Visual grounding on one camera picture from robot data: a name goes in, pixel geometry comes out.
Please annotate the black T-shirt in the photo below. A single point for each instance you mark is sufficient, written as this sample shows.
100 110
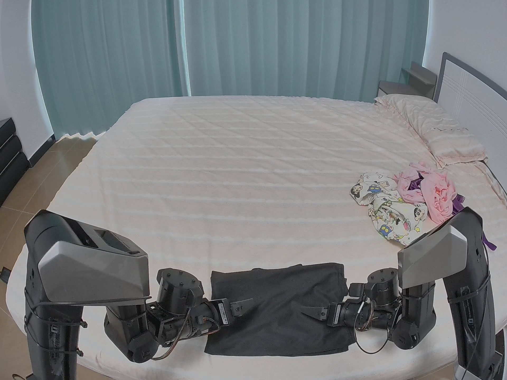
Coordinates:
277 311

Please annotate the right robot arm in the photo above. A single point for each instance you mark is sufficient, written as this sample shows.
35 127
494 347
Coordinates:
443 251

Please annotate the purple garment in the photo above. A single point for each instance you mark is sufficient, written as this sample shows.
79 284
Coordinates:
459 204

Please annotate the pink garment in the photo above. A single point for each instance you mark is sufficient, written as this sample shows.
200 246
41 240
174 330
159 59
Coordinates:
439 196

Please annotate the blue-green curtain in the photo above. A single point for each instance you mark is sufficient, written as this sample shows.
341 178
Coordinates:
107 54
301 34

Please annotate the black chest of drawers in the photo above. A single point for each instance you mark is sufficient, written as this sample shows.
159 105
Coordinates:
12 152

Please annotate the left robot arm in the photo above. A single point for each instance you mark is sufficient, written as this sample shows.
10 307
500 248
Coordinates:
87 267

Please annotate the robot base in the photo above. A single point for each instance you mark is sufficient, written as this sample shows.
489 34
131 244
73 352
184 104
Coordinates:
463 372

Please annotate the bed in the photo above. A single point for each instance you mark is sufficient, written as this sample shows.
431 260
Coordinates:
237 172

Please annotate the cream pillow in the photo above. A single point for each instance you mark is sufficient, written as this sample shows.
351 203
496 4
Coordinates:
439 129

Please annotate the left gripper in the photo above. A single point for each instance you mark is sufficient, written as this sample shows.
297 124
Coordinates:
214 313

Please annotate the grey bedside table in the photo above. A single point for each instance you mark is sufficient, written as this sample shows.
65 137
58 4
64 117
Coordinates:
404 87

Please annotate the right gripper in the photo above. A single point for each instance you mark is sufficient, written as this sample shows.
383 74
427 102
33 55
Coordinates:
342 315

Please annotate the white printed pyjama top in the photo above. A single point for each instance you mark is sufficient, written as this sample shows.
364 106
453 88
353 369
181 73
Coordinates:
388 216

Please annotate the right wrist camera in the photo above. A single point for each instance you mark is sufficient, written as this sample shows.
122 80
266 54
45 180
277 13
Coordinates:
355 290

